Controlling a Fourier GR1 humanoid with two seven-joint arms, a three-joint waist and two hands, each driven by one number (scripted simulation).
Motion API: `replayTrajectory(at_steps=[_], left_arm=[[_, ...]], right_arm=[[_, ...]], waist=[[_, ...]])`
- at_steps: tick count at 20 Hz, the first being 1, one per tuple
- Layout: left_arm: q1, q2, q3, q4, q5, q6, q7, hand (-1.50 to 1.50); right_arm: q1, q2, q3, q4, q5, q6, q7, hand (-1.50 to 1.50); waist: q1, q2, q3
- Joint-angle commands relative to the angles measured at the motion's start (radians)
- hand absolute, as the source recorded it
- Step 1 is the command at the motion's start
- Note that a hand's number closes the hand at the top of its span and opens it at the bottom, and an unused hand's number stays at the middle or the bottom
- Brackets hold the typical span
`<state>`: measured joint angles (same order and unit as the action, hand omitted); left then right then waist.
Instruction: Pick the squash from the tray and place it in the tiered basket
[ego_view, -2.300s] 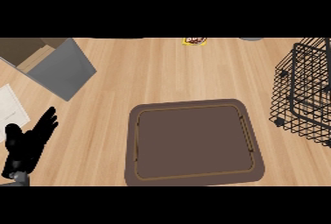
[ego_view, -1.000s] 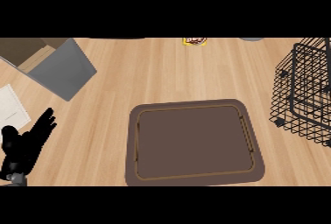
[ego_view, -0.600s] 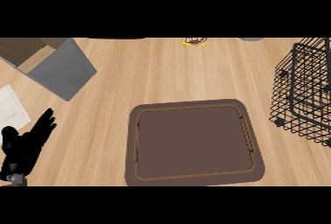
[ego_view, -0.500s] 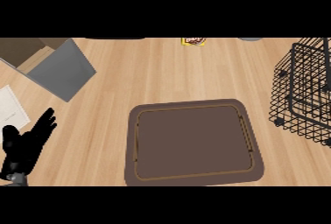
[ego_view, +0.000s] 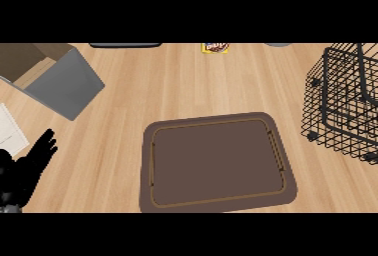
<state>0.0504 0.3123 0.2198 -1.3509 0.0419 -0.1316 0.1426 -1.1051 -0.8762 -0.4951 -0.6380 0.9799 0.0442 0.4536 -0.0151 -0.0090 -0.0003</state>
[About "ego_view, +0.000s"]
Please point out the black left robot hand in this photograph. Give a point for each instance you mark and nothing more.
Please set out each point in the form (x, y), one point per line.
(30, 166)

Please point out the brown tray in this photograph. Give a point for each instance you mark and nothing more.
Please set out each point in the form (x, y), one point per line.
(216, 163)

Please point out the white panel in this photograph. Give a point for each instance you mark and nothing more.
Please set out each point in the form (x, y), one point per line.
(10, 133)

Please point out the black flat object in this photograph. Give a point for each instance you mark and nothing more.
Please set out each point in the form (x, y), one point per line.
(125, 44)

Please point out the yellow snack box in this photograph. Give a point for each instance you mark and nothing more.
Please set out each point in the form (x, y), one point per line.
(216, 47)

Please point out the grey round object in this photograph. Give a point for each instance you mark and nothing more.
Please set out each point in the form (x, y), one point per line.
(278, 44)

